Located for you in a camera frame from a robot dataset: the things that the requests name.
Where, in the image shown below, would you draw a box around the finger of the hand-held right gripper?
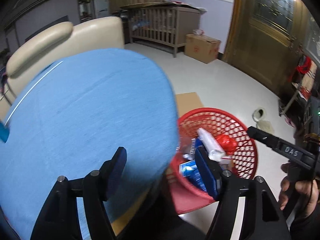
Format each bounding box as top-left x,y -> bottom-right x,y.
247,126 -> 284,153

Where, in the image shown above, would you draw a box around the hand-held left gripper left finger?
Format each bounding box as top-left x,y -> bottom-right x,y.
30,147 -> 128,240

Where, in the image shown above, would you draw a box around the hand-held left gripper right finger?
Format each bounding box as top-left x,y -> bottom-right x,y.
194,146 -> 293,240

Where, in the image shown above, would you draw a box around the blue carton box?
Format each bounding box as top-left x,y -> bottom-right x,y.
179,160 -> 209,192

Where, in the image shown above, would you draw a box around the red plastic mesh basket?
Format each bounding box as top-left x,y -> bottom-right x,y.
167,107 -> 259,202

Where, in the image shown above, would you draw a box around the clear ribbed plastic cup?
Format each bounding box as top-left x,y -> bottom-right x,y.
179,136 -> 197,160

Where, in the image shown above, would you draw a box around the red plastic bag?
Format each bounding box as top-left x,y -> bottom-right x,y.
215,134 -> 237,155

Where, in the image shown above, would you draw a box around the person's right forearm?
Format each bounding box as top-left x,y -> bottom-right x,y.
287,202 -> 320,240

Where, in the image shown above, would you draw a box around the person's right hand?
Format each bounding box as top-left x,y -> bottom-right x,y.
278,163 -> 320,213

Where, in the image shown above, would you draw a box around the white slipper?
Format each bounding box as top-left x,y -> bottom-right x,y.
252,107 -> 266,123
260,120 -> 274,134

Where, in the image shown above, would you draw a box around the red plastic stool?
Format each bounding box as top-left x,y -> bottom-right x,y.
171,180 -> 218,214

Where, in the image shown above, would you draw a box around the metal drying rack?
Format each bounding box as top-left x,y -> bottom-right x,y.
279,55 -> 320,120

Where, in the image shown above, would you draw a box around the blue tablecloth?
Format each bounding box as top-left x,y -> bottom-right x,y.
0,48 -> 179,240

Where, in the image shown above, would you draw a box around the dark cloth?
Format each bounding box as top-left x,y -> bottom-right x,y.
110,175 -> 220,240

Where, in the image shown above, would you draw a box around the flat cardboard sheet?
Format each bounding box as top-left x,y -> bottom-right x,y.
175,92 -> 204,117

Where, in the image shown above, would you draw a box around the red striped cloth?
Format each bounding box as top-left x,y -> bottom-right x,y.
291,55 -> 320,85

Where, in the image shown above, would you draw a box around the wooden door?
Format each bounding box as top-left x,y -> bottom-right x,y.
222,0 -> 320,100

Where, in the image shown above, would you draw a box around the brown cardboard box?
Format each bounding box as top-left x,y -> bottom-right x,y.
184,33 -> 222,64

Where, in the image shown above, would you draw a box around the teal insulated bottle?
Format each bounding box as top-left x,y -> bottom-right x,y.
0,122 -> 10,143

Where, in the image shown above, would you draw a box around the thin white plastic tube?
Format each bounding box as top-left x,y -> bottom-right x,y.
4,61 -> 64,125

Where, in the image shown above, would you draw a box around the cream leather sofa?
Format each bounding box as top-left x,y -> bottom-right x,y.
0,16 -> 125,120

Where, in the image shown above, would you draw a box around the purple patterned garment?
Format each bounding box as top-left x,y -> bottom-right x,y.
0,65 -> 9,98

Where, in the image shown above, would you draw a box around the wooden baby crib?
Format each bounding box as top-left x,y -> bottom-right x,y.
120,2 -> 208,58

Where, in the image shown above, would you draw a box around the white standing air conditioner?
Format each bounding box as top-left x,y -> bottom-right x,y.
93,0 -> 110,18

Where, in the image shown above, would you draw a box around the wooden display shelf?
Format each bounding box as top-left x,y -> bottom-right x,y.
76,0 -> 94,22

